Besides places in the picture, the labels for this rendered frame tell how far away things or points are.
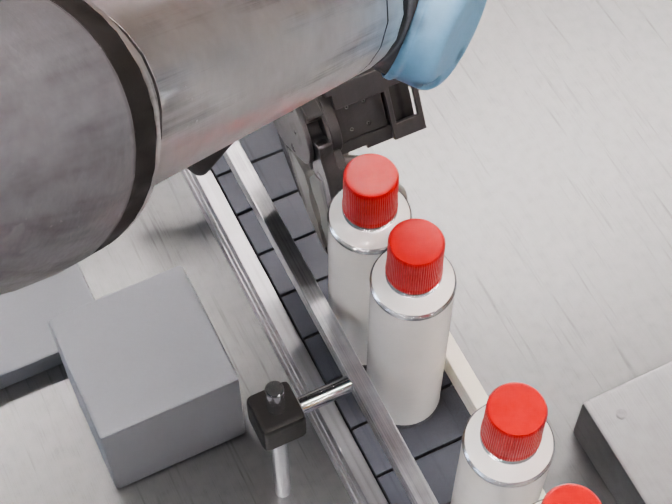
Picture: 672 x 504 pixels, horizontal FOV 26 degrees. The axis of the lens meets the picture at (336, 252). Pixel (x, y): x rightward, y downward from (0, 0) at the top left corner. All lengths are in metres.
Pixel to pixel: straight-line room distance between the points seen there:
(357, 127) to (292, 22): 0.36
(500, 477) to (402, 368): 0.13
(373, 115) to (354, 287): 0.11
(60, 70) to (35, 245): 0.05
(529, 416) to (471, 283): 0.34
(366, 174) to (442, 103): 0.36
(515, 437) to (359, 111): 0.26
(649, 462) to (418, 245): 0.27
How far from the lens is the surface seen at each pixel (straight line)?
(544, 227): 1.15
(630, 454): 1.01
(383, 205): 0.85
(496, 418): 0.78
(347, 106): 0.93
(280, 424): 0.90
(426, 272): 0.83
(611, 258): 1.14
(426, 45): 0.72
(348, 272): 0.91
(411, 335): 0.88
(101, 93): 0.44
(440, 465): 0.99
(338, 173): 0.92
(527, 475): 0.82
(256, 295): 1.06
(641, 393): 1.03
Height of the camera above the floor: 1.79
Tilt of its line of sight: 59 degrees down
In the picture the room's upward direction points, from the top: straight up
